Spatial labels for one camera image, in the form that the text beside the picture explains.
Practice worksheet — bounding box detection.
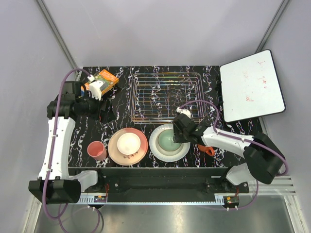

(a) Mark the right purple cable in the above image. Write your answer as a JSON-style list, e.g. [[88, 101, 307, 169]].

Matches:
[[179, 100, 290, 211]]

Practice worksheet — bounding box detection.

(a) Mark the orange book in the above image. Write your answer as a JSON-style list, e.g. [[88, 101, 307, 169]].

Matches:
[[81, 69, 119, 95]]

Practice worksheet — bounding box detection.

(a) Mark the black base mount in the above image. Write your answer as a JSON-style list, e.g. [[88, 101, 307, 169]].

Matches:
[[77, 167, 250, 203]]

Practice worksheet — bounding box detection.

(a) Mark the aluminium rail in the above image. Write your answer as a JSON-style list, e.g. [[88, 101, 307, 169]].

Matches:
[[31, 176, 297, 206]]

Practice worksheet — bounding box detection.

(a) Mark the pink beige plate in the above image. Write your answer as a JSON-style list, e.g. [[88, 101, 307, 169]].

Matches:
[[108, 128, 148, 166]]

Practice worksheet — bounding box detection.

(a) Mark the purple cable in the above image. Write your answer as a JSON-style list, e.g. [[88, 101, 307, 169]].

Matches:
[[41, 68, 105, 233], [179, 100, 290, 211]]

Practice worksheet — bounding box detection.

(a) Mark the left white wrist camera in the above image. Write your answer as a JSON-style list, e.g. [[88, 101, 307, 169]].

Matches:
[[85, 75, 104, 100]]

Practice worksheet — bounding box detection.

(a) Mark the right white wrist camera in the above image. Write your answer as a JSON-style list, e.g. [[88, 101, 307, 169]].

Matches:
[[176, 107, 191, 119]]

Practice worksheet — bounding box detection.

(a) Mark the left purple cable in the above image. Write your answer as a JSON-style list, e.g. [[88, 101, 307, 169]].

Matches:
[[41, 68, 105, 233]]

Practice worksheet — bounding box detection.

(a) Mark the wire dish rack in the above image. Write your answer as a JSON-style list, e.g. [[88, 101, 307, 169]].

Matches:
[[129, 72, 204, 124]]

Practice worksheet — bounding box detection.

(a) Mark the pink plastic cup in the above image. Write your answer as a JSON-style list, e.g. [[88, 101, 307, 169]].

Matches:
[[87, 141, 107, 161]]

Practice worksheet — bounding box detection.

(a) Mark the white board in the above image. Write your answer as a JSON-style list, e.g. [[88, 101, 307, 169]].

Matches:
[[220, 50, 286, 122]]

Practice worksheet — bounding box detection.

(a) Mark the orange mug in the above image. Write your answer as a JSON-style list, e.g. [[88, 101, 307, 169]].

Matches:
[[197, 144, 215, 157]]

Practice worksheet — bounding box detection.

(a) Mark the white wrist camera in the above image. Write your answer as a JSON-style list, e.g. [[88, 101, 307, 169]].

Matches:
[[85, 75, 104, 100], [176, 107, 191, 119]]

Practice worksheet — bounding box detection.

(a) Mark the white orange bowl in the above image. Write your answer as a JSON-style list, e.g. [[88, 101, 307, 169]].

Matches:
[[117, 133, 141, 155]]

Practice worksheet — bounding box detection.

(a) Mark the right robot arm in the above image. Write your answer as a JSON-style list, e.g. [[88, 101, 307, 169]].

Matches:
[[173, 114, 285, 193]]

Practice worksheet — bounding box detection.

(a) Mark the white scalloped plate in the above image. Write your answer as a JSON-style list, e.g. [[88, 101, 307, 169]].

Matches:
[[149, 124, 190, 162]]

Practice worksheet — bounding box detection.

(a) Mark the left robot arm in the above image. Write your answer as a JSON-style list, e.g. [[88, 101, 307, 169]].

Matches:
[[28, 81, 116, 204]]

